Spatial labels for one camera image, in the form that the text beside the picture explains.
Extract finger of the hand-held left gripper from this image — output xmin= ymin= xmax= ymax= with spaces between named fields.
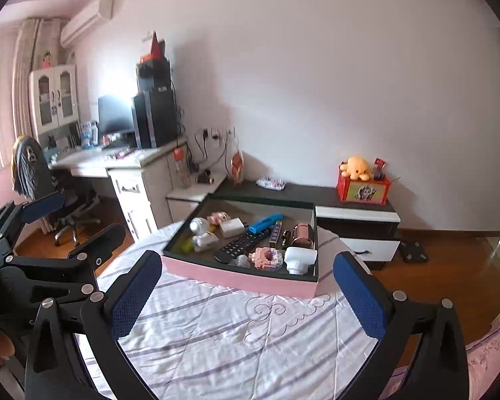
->
xmin=0 ymin=191 xmax=66 ymax=260
xmin=7 ymin=223 xmax=127 ymax=278

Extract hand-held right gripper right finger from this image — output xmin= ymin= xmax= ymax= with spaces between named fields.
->
xmin=332 ymin=252 xmax=471 ymax=400

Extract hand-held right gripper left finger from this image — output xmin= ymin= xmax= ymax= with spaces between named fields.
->
xmin=25 ymin=250 xmax=163 ymax=400

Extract white cup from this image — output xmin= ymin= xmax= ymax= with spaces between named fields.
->
xmin=284 ymin=246 xmax=318 ymax=276

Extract rose gold jar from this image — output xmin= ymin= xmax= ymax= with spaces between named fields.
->
xmin=290 ymin=223 xmax=316 ymax=251

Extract white astronaut figurine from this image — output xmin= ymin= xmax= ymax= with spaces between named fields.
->
xmin=189 ymin=216 xmax=220 ymax=253

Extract pink donut block toy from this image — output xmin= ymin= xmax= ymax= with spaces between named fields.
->
xmin=248 ymin=246 xmax=285 ymax=273

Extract slim blue gold box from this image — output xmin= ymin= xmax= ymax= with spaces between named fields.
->
xmin=269 ymin=221 xmax=285 ymax=246

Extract pink storage box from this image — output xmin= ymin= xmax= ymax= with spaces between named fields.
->
xmin=162 ymin=197 xmax=320 ymax=300

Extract black remote control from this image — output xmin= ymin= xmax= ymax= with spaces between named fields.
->
xmin=214 ymin=228 xmax=273 ymax=264

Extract white charger plug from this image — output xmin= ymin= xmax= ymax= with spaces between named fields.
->
xmin=219 ymin=217 xmax=246 ymax=236

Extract black office chair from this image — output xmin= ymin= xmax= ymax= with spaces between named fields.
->
xmin=12 ymin=135 xmax=101 ymax=247

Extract dark jacket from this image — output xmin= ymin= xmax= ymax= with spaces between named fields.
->
xmin=12 ymin=135 xmax=53 ymax=199

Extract black bathroom scale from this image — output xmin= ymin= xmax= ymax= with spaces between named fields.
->
xmin=399 ymin=239 xmax=429 ymax=263

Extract white desk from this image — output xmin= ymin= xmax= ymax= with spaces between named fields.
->
xmin=49 ymin=137 xmax=188 ymax=243

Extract low black white cabinet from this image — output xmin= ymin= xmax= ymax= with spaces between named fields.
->
xmin=166 ymin=172 xmax=401 ymax=272

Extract blue product box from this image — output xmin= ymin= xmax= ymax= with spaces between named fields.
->
xmin=79 ymin=121 xmax=99 ymax=149

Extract striped white bedsheet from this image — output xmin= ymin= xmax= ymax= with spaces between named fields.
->
xmin=75 ymin=221 xmax=385 ymax=400

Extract red printed box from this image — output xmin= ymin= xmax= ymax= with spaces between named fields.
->
xmin=336 ymin=164 xmax=391 ymax=206

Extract clear bottle with red cap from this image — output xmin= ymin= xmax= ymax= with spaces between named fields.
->
xmin=173 ymin=148 xmax=191 ymax=188

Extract white glass door cabinet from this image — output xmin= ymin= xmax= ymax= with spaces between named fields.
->
xmin=28 ymin=63 xmax=80 ymax=136

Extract black computer monitor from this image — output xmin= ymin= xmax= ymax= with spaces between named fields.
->
xmin=97 ymin=94 xmax=135 ymax=136

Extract yellow octopus plush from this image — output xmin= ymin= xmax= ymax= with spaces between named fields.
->
xmin=339 ymin=156 xmax=372 ymax=182

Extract beige curtain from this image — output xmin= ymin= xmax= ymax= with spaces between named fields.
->
xmin=12 ymin=17 xmax=61 ymax=139

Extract black computer tower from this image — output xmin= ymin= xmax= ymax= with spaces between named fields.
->
xmin=132 ymin=88 xmax=179 ymax=150

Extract flat printed packet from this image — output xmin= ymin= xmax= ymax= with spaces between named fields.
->
xmin=256 ymin=177 xmax=287 ymax=191

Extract orange snack bag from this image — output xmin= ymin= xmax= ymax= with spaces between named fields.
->
xmin=231 ymin=149 xmax=246 ymax=185

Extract pink pillow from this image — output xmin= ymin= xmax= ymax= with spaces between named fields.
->
xmin=466 ymin=324 xmax=500 ymax=400

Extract black box with round dial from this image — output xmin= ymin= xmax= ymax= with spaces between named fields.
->
xmin=135 ymin=59 xmax=173 ymax=93

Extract white air conditioner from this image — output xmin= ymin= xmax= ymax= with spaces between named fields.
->
xmin=59 ymin=0 xmax=114 ymax=49

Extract red and white bag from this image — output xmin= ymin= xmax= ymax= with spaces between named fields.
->
xmin=140 ymin=30 xmax=166 ymax=63

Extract wall power outlets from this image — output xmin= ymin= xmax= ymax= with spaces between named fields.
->
xmin=202 ymin=127 xmax=236 ymax=141

